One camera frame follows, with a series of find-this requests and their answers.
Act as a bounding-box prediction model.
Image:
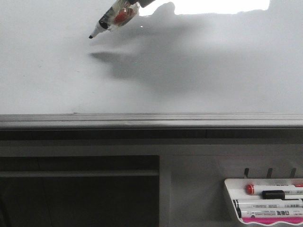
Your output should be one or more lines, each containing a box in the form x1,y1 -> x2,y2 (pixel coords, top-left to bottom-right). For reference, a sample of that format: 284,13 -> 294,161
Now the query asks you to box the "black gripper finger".
127,0 -> 138,4
138,0 -> 155,8

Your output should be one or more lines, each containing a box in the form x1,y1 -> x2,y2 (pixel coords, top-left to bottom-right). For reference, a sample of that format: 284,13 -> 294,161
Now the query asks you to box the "white whiteboard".
0,0 -> 303,114

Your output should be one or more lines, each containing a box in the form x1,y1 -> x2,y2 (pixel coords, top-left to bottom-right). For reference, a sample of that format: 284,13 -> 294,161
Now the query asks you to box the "red capped whiteboard marker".
245,184 -> 303,195

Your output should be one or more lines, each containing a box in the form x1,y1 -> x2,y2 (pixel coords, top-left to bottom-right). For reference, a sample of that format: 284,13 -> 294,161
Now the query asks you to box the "black capped whiteboard marker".
261,190 -> 303,200

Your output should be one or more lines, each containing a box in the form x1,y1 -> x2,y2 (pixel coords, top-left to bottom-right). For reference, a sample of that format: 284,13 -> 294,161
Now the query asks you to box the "black tray hook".
266,168 -> 273,179
244,168 -> 250,179
290,168 -> 296,178

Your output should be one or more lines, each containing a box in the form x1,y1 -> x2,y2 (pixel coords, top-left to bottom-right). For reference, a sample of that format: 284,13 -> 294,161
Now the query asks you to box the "white marker tray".
223,178 -> 303,227

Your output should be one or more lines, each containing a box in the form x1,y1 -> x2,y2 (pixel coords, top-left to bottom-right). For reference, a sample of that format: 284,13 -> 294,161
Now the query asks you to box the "white marker black end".
233,199 -> 303,209

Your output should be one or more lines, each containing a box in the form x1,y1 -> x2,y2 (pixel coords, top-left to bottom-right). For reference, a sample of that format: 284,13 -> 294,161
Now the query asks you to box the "white marker with label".
236,207 -> 303,218

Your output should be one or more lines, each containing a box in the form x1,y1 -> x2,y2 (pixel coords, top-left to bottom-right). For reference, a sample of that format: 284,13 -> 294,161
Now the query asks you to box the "grey whiteboard frame ledge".
0,113 -> 303,131

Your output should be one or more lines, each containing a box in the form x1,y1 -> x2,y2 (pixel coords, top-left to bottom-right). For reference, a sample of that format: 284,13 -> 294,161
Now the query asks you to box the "grey whiteboard stand frame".
0,129 -> 303,227

